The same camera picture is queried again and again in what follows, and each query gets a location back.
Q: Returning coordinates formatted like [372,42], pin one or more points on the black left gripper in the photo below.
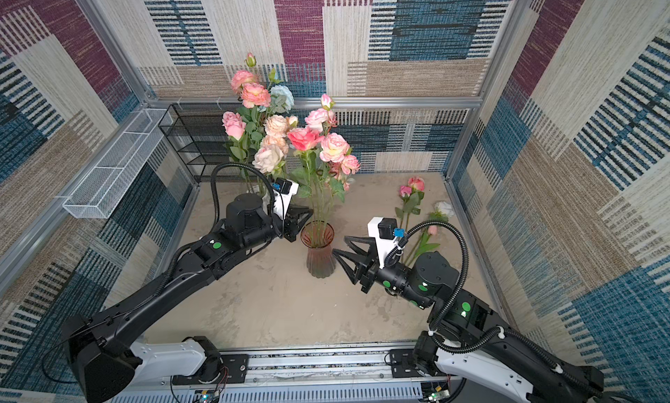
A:
[290,223]

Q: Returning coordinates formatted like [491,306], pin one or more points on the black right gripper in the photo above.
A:
[370,267]

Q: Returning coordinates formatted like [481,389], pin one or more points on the red ribbed glass vase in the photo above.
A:
[318,248]

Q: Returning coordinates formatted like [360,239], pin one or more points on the cream white rose stem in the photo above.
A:
[271,161]

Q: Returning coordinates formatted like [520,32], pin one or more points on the bright magenta rose stem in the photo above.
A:
[403,212]

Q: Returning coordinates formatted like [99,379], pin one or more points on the large blush pink rose stem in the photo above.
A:
[276,140]

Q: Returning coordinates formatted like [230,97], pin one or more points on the dark pink rose stem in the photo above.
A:
[305,143]

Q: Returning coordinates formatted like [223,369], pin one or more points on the white and pale blue rose stem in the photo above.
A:
[281,97]

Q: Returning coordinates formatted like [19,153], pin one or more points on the pink peony double stem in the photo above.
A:
[255,98]

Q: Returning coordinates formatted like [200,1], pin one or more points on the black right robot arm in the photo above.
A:
[471,340]

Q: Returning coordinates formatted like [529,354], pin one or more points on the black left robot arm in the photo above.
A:
[98,348]

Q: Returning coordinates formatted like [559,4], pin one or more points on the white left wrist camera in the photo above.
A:
[283,190]

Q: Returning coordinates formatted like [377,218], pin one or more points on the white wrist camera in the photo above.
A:
[386,234]
[283,190]

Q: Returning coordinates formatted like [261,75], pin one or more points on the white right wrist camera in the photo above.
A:
[386,234]

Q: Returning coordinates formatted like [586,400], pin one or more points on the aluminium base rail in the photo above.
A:
[367,372]

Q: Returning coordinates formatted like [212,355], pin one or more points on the black wire mesh shelf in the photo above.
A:
[196,133]

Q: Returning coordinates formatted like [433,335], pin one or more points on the white wire mesh basket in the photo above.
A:
[104,186]

